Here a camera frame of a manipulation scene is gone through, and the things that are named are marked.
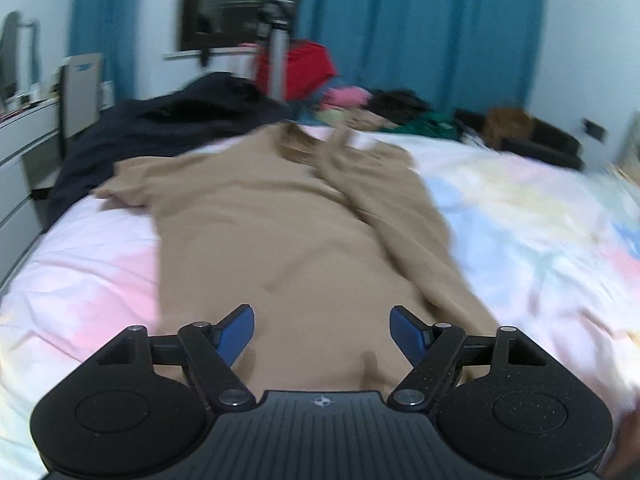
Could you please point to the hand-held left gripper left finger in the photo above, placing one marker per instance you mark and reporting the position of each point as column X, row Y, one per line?
column 237, row 332

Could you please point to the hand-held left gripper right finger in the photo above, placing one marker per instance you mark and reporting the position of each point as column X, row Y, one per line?
column 406, row 332

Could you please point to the tan t-shirt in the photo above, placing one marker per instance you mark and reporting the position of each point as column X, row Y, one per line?
column 300, row 235

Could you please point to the pastel tie-dye bed sheet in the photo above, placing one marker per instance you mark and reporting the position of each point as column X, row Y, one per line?
column 525, row 235

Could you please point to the green garment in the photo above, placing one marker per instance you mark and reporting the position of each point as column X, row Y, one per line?
column 430, row 122

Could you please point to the tan garment in pile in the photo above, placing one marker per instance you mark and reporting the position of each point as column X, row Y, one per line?
column 370, row 119

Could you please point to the black garment pile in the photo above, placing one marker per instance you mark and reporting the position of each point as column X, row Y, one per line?
column 400, row 105

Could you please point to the dark navy blanket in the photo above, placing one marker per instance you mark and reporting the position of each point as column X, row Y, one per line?
column 150, row 120

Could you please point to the yellow-green garment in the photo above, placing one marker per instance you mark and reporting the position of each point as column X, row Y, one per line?
column 329, row 115

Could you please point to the black armchair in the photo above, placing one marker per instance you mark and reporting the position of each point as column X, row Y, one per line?
column 555, row 140

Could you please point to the pink garment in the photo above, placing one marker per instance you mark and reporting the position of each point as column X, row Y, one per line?
column 347, row 96

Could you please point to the red cloth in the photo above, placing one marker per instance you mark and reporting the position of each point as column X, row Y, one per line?
column 310, row 67

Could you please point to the silver tripod stand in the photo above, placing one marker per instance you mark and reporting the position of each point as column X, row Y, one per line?
column 276, row 60

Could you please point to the white dresser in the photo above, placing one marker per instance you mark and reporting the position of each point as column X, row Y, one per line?
column 20, row 160

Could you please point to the grey backed chair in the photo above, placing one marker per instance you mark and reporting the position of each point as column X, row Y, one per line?
column 80, row 90

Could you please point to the wide blue curtain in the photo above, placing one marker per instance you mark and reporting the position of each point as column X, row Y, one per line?
column 425, row 25

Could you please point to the dark framed window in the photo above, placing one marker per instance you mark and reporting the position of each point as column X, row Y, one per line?
column 225, row 0

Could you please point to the narrow blue curtain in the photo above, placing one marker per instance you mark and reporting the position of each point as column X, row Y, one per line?
column 100, row 10

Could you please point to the wavy framed mirror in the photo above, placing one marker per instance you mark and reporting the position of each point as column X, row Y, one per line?
column 12, row 55

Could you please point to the black wall socket with charger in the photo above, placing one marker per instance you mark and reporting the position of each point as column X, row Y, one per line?
column 595, row 130

